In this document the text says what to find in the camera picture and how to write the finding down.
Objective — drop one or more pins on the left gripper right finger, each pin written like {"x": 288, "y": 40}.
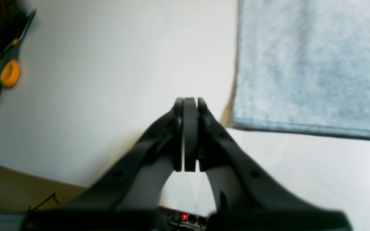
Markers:
{"x": 247, "y": 198}

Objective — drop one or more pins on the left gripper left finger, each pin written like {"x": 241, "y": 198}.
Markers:
{"x": 126, "y": 198}

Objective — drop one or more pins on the grey T-shirt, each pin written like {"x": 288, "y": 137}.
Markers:
{"x": 303, "y": 66}

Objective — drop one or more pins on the orange handled scissors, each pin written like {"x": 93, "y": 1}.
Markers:
{"x": 10, "y": 67}

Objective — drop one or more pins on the black flat object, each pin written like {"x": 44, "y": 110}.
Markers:
{"x": 0, "y": 30}

